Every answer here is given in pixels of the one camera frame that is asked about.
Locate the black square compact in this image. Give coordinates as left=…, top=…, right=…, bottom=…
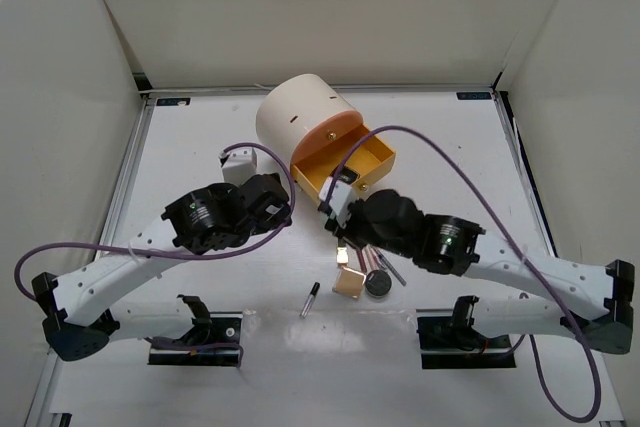
left=332, top=166, right=360, bottom=185

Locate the yellow drawer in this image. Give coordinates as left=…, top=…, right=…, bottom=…
left=291, top=124, right=396, bottom=204

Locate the orange plastic drawer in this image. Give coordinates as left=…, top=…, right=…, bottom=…
left=290, top=111, right=363, bottom=165

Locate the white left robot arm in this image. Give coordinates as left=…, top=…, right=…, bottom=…
left=32, top=173, right=291, bottom=362

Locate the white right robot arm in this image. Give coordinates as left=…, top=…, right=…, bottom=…
left=319, top=184, right=635, bottom=355

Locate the grey patterned eyeliner pencil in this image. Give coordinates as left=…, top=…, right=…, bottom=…
left=376, top=250, right=407, bottom=287

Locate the gold black lipstick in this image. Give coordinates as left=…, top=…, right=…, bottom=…
left=336, top=246, right=349, bottom=266

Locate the round black compact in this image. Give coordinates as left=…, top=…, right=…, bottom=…
left=364, top=270, right=392, bottom=299

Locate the clear mascara black cap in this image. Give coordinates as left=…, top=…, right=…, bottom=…
left=299, top=282, right=320, bottom=318

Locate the dark logo sticker left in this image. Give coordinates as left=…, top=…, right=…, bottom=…
left=156, top=97, right=191, bottom=107

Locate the dark logo sticker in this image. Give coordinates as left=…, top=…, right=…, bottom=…
left=156, top=97, right=191, bottom=107
left=456, top=91, right=493, bottom=101

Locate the cream cylindrical organizer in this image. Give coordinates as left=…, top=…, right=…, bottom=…
left=255, top=74, right=357, bottom=168

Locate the dark logo sticker right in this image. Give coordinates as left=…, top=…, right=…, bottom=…
left=456, top=91, right=493, bottom=101

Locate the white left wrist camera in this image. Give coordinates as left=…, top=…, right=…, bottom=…
left=219, top=147, right=257, bottom=185

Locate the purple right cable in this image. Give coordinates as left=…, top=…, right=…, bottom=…
left=317, top=125, right=601, bottom=422

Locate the purple cable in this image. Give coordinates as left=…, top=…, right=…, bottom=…
left=317, top=125, right=601, bottom=422
left=13, top=142, right=297, bottom=367

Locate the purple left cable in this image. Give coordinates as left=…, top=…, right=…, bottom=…
left=13, top=142, right=297, bottom=367

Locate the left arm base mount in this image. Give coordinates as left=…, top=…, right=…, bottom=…
left=145, top=295, right=244, bottom=368

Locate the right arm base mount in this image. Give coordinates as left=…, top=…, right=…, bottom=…
left=416, top=296, right=516, bottom=370

